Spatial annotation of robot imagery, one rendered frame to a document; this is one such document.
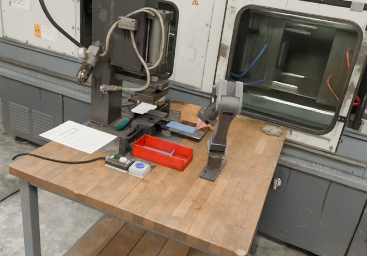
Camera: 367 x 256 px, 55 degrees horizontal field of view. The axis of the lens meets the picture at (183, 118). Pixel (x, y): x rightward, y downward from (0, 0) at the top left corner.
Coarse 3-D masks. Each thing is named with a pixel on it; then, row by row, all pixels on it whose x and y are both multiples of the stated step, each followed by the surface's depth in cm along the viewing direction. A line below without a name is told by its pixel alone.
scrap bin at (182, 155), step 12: (132, 144) 157; (144, 144) 169; (156, 144) 167; (168, 144) 164; (144, 156) 157; (156, 156) 155; (168, 156) 152; (180, 156) 163; (192, 156) 162; (180, 168) 152
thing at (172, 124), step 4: (168, 124) 173; (172, 124) 174; (180, 124) 175; (184, 124) 176; (200, 124) 172; (176, 128) 170; (180, 128) 171; (184, 128) 172; (188, 128) 172; (192, 128) 173; (196, 128) 167; (188, 132) 169; (192, 132) 169
